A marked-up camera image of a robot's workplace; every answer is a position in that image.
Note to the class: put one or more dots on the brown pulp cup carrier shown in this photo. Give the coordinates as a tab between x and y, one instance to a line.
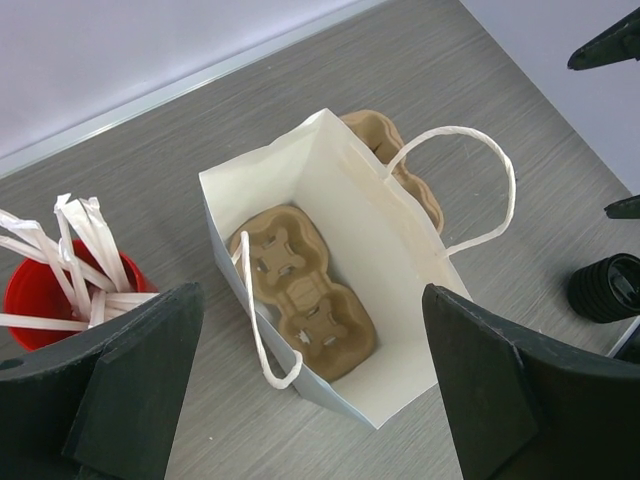
323	320

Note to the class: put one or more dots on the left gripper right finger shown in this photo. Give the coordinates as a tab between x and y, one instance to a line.
522	405

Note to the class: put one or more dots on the brown cup carrier stack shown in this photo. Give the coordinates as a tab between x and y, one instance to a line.
383	139

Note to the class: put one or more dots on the light blue paper bag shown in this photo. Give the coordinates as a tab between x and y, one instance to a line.
382	245

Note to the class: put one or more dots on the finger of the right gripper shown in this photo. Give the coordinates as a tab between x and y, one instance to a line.
618	43
626	209

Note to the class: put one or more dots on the red cup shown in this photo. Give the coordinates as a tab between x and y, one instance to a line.
33	291

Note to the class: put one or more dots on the black lid stack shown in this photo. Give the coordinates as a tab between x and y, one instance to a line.
606	291

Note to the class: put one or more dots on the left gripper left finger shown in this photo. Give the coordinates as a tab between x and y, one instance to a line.
105	403

